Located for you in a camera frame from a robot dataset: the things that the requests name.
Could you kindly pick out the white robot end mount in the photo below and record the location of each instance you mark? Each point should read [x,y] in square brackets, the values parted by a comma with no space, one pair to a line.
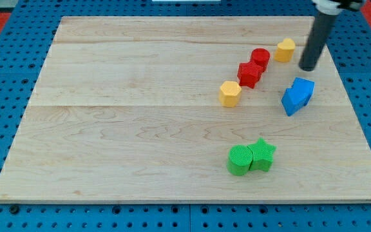
[335,7]

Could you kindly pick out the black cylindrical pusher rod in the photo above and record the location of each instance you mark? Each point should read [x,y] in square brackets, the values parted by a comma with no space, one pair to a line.
[319,33]

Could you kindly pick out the yellow heart block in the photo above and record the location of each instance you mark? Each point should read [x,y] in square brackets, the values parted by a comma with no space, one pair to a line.
[285,50]

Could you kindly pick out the blue heart block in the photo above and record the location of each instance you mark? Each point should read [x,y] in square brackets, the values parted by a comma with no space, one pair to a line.
[297,96]

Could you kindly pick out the red cylinder block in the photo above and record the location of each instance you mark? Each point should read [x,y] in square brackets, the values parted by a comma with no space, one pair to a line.
[260,56]

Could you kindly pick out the red star block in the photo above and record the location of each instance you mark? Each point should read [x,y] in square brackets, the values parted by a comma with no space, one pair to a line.
[249,74]

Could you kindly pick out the yellow hexagon block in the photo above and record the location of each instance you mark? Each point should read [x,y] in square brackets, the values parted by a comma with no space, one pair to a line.
[229,94]

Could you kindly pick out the green star block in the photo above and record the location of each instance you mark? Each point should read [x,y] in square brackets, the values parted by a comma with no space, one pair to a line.
[263,155]

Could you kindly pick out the green cylinder block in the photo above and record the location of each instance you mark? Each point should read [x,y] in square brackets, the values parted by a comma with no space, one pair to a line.
[239,160]

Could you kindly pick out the wooden board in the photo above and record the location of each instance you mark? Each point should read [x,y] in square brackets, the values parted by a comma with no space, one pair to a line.
[126,111]

